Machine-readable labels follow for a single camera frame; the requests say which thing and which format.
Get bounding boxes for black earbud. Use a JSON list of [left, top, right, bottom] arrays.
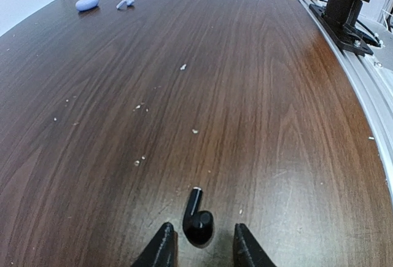
[[182, 187, 214, 247]]

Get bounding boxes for lavender earbud far right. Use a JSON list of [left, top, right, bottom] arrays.
[[116, 0, 135, 10]]

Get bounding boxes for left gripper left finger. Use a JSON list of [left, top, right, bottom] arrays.
[[131, 222, 177, 267]]

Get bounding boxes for front aluminium rail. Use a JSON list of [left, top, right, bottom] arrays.
[[297, 0, 392, 190]]

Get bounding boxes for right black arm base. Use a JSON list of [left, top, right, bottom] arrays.
[[309, 4, 373, 56]]

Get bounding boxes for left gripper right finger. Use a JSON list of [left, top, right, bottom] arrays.
[[233, 223, 276, 267]]

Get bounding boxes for lavender charging case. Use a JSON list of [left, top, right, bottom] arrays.
[[75, 0, 99, 12]]

